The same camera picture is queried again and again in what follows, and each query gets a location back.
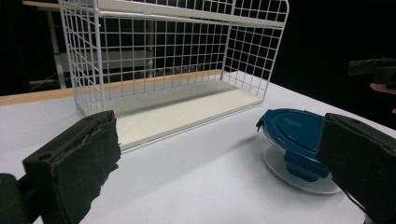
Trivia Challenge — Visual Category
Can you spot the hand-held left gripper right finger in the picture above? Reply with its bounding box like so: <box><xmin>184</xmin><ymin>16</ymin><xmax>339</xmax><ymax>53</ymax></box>
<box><xmin>316</xmin><ymin>112</ymin><xmax>396</xmax><ymax>224</ymax></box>

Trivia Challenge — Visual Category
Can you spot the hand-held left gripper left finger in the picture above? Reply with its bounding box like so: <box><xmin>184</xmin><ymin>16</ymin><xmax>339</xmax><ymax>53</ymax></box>
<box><xmin>21</xmin><ymin>109</ymin><xmax>122</xmax><ymax>224</ymax></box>

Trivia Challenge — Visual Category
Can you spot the round glass container blue lid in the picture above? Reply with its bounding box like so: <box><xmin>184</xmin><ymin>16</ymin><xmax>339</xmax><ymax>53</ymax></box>
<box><xmin>255</xmin><ymin>107</ymin><xmax>343</xmax><ymax>195</ymax></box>

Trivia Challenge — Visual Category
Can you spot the white wire shelf rack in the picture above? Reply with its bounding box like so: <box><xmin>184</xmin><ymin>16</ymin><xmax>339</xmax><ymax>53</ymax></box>
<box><xmin>57</xmin><ymin>0</ymin><xmax>290</xmax><ymax>153</ymax></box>

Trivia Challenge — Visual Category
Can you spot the white metal stand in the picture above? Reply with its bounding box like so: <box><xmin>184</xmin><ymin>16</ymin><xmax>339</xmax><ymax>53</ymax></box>
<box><xmin>21</xmin><ymin>0</ymin><xmax>68</xmax><ymax>90</ymax></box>

